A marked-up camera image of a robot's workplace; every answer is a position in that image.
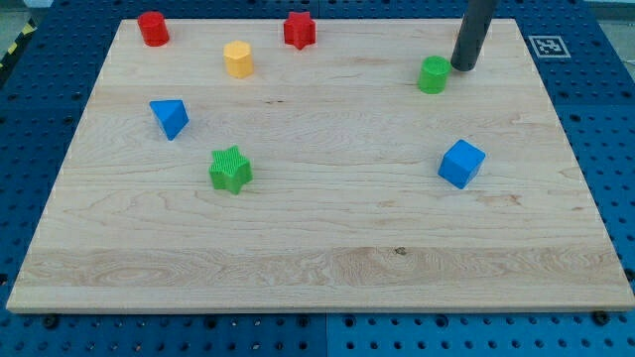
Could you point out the blue triangle block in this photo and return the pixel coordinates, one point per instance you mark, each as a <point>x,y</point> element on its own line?
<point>171,115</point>

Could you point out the green star block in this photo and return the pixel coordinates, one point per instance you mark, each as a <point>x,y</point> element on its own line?
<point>229,170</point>

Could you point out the light wooden board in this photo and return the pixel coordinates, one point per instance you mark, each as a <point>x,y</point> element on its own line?
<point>346,211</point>

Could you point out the blue cube block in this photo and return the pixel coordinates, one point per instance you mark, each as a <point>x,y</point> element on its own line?
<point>461,163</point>

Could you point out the yellow hexagon block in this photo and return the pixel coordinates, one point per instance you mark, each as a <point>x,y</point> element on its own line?
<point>238,59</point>

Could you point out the red star block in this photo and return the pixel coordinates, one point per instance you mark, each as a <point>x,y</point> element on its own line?
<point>299,30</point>

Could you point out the green cylinder block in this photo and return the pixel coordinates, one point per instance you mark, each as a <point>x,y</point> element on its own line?
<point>433,74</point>

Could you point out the red cylinder block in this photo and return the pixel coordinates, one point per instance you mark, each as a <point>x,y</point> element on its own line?
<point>153,28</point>

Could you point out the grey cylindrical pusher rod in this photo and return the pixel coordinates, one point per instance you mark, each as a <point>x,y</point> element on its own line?
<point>472,33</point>

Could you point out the white fiducial marker tag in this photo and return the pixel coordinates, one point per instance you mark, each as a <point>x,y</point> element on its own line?
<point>549,47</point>

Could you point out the yellow black hazard tape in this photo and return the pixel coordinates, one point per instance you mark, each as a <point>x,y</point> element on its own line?
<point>18,46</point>

